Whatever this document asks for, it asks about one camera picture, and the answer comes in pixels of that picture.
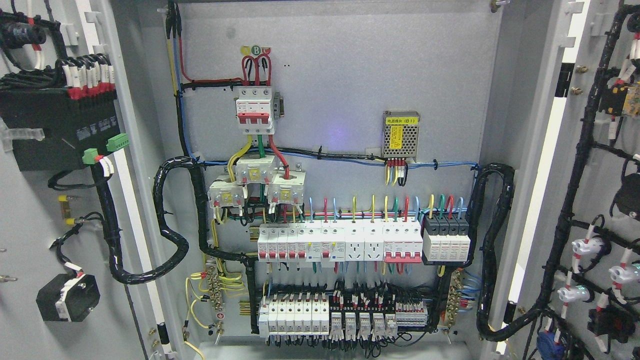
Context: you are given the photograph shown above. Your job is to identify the white main breaker red handle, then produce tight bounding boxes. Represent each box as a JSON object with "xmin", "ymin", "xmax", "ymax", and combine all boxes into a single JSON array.
[{"xmin": 235, "ymin": 86, "xmax": 284, "ymax": 136}]

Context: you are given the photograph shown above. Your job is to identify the white rotary selector switch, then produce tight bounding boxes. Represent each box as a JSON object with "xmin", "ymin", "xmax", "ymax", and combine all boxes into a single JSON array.
[{"xmin": 36, "ymin": 273, "xmax": 101, "ymax": 322}]

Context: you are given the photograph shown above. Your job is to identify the black corrugated cable conduit left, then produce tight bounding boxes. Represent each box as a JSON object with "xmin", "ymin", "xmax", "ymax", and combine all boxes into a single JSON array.
[{"xmin": 90, "ymin": 156, "xmax": 258, "ymax": 336}]

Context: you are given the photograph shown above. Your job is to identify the black digital power meter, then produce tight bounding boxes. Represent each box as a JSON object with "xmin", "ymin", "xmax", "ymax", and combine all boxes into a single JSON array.
[{"xmin": 0, "ymin": 88, "xmax": 130, "ymax": 173}]

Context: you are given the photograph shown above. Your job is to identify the black wire harness right door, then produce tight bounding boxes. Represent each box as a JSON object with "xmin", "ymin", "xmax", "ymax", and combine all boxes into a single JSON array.
[{"xmin": 512, "ymin": 0, "xmax": 639, "ymax": 360}]

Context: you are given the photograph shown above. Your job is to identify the white socket breaker row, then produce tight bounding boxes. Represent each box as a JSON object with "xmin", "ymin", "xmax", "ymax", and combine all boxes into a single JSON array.
[{"xmin": 257, "ymin": 220, "xmax": 385, "ymax": 267}]

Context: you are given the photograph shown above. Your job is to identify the black corrugated cable conduit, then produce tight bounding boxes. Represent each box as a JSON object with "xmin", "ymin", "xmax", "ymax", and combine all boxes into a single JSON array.
[
  {"xmin": 90, "ymin": 156, "xmax": 258, "ymax": 336},
  {"xmin": 467, "ymin": 162, "xmax": 546, "ymax": 343}
]

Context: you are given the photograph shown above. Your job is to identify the yellow terminal connector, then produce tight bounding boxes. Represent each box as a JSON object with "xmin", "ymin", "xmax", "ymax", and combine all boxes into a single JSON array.
[{"xmin": 57, "ymin": 194, "xmax": 80, "ymax": 227}]

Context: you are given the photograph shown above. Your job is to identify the black corrugated cable conduit right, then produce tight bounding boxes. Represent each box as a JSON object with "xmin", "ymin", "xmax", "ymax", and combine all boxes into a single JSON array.
[{"xmin": 467, "ymin": 162, "xmax": 546, "ymax": 343}]

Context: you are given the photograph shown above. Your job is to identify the brass ground terminal bar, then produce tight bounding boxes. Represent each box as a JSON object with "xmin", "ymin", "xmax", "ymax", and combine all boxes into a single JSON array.
[{"xmin": 205, "ymin": 257, "xmax": 226, "ymax": 346}]

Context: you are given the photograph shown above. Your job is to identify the grey cabinet door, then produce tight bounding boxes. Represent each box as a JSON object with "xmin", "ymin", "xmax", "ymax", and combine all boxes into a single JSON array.
[
  {"xmin": 469, "ymin": 0, "xmax": 639, "ymax": 360},
  {"xmin": 0, "ymin": 0, "xmax": 176, "ymax": 360}
]

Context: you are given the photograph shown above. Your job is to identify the metal mesh power supply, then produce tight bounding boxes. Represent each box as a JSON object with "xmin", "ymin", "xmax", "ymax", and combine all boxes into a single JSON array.
[{"xmin": 381, "ymin": 111, "xmax": 420, "ymax": 162}]

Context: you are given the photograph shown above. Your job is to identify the black white surge protector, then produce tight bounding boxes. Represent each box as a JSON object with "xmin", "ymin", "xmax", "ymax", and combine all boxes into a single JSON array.
[{"xmin": 422, "ymin": 215, "xmax": 471, "ymax": 265}]

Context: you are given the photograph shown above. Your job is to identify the white current transformers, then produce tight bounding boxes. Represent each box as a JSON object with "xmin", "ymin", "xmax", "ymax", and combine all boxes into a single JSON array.
[{"xmin": 208, "ymin": 155, "xmax": 306, "ymax": 209}]

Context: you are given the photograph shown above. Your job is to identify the red handle circuit breaker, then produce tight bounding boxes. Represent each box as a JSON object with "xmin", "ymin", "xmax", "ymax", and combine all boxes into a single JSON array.
[{"xmin": 382, "ymin": 221, "xmax": 423, "ymax": 264}]

